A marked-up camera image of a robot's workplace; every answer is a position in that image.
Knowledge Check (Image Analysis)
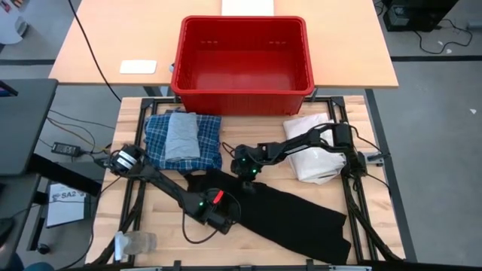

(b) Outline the white printed paper sheet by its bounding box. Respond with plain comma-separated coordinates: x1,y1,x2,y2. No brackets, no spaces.
45,183,88,229

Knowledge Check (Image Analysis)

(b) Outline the red plastic bin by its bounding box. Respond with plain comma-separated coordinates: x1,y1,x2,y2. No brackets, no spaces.
170,15,316,117

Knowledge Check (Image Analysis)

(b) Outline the blue plaid shirt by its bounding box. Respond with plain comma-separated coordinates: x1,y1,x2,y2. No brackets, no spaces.
144,109,224,174

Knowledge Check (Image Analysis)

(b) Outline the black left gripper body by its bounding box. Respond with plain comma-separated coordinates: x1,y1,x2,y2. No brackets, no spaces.
199,189,242,230

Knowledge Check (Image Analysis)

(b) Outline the thin yellowish floor cable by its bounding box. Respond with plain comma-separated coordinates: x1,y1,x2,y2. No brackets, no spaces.
45,117,97,148

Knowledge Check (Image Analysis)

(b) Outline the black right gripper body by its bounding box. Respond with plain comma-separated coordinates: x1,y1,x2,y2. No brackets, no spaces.
230,145,265,182

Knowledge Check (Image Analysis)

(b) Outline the grey arm base clamp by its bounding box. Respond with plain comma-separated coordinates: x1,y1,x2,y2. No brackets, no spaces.
93,154,116,169
363,151,391,167

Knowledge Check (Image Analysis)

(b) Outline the black computer case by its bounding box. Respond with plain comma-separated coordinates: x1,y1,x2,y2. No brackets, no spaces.
382,0,459,32

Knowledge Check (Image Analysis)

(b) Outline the black knit garment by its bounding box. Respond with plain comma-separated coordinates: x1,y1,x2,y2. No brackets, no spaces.
185,168,352,266

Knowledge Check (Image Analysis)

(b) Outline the black power adapter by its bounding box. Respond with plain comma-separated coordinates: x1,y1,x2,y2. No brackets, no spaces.
50,142,82,158

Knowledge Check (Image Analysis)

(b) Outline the black desk top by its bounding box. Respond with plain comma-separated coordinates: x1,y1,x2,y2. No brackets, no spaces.
0,78,58,177

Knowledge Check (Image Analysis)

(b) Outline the white rectangular pad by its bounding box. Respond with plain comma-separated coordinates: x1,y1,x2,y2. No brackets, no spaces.
119,59,157,75

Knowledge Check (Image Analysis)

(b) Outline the black desk stand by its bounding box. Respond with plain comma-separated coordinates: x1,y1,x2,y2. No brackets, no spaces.
0,154,106,271

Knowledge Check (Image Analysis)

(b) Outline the light grey garment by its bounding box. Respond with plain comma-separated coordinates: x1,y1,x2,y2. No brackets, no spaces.
164,111,202,163

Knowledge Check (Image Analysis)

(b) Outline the person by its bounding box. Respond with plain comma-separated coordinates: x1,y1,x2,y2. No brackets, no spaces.
22,261,54,271

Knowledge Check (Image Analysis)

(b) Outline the black cable over table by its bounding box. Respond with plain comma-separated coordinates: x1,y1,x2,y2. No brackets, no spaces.
66,0,122,102

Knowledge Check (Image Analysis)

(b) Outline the thin black floor cable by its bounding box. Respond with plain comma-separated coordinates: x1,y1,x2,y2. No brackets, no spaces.
47,108,116,131

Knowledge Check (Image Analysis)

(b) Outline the black floor cable loop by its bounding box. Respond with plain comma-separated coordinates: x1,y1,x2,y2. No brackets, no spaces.
413,17,474,55

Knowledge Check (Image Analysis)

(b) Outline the black rig side beam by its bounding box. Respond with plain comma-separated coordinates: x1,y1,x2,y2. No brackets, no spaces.
364,88,418,263

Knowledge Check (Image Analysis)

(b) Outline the white rounded object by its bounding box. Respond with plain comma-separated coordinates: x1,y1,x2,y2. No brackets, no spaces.
0,0,29,45

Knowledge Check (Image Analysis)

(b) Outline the white flat box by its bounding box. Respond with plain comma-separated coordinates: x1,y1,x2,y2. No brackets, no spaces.
221,0,275,17

